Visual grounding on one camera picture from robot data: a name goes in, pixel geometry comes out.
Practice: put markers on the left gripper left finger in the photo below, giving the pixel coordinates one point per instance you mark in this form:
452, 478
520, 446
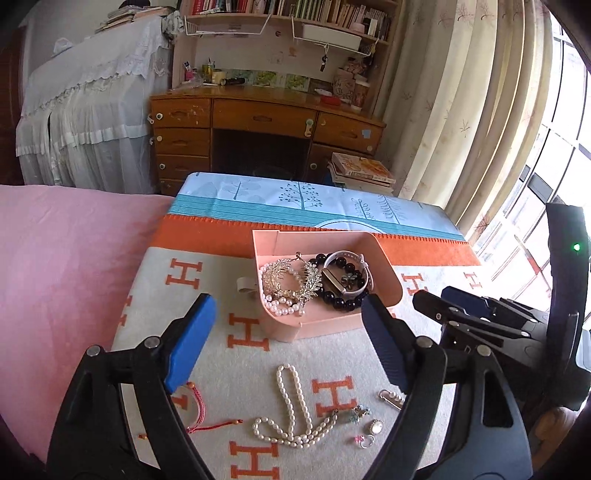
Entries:
91, 438

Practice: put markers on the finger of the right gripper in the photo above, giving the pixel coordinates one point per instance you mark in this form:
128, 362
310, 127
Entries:
490, 308
515, 337

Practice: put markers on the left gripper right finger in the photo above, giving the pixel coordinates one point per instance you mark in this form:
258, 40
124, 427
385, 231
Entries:
485, 438

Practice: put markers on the pink jewelry tray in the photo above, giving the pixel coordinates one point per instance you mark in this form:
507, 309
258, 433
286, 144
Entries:
327, 313

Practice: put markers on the person's right hand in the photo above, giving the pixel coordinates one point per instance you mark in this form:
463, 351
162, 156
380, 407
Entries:
549, 432

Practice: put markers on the pearl safety pin brooch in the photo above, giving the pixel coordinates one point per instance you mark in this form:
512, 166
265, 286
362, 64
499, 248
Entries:
392, 398

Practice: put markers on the teal flower brooch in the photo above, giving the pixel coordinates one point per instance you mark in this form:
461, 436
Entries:
355, 414

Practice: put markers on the white orange H blanket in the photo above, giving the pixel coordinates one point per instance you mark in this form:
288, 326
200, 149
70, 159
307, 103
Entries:
259, 408

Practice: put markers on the stack of books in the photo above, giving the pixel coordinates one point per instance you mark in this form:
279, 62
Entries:
360, 173

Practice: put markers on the pink bed sheet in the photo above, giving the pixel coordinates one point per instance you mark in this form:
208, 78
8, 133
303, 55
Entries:
68, 260

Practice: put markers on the beige floral curtain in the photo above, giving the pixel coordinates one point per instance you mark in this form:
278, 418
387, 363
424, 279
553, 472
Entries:
462, 99

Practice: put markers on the blue patterned bedding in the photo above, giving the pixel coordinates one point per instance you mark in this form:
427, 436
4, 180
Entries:
292, 203

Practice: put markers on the wooden desk with drawers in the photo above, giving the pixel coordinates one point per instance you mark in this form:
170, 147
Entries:
253, 131

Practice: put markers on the wooden bookshelf hutch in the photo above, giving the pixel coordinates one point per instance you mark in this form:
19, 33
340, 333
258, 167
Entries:
252, 40

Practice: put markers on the white lace covered furniture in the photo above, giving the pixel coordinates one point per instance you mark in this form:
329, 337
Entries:
84, 121

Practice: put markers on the window frame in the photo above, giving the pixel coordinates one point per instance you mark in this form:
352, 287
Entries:
514, 247

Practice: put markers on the white wire shelf basket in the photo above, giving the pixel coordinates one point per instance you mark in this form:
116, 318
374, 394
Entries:
328, 37

